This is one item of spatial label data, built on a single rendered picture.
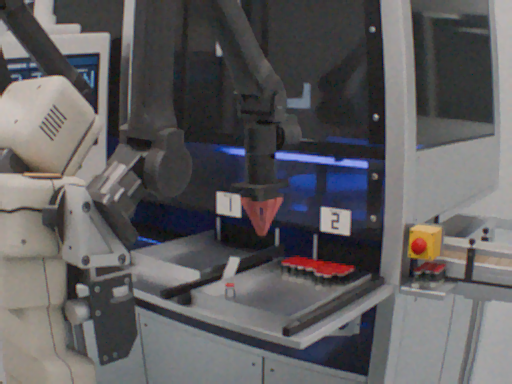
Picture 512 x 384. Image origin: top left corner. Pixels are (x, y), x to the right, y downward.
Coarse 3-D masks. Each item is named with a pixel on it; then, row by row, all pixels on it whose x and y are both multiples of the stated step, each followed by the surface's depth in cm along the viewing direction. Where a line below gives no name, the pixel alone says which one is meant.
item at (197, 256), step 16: (176, 240) 179; (192, 240) 184; (208, 240) 190; (144, 256) 162; (160, 256) 173; (176, 256) 174; (192, 256) 174; (208, 256) 174; (224, 256) 175; (240, 256) 175; (256, 256) 166; (160, 272) 158; (176, 272) 155; (192, 272) 151; (208, 272) 152
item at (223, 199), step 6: (222, 198) 176; (228, 198) 175; (234, 198) 174; (222, 204) 177; (228, 204) 175; (234, 204) 174; (240, 204) 173; (222, 210) 177; (228, 210) 176; (234, 210) 174; (240, 210) 173; (240, 216) 173
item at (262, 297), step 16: (256, 272) 153; (272, 272) 158; (208, 288) 139; (224, 288) 144; (240, 288) 147; (256, 288) 147; (272, 288) 147; (288, 288) 147; (304, 288) 147; (352, 288) 139; (192, 304) 136; (208, 304) 133; (224, 304) 130; (240, 304) 127; (256, 304) 136; (272, 304) 136; (288, 304) 136; (304, 304) 136; (320, 304) 128; (256, 320) 125; (272, 320) 122; (288, 320) 120
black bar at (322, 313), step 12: (360, 288) 140; (372, 288) 143; (336, 300) 132; (348, 300) 134; (312, 312) 125; (324, 312) 126; (288, 324) 119; (300, 324) 120; (312, 324) 123; (288, 336) 117
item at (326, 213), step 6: (324, 210) 156; (330, 210) 155; (336, 210) 154; (342, 210) 153; (324, 216) 156; (330, 216) 155; (336, 216) 154; (342, 216) 153; (348, 216) 152; (324, 222) 157; (330, 222) 156; (342, 222) 153; (348, 222) 152; (324, 228) 157; (330, 228) 156; (342, 228) 154; (348, 228) 153; (348, 234) 153
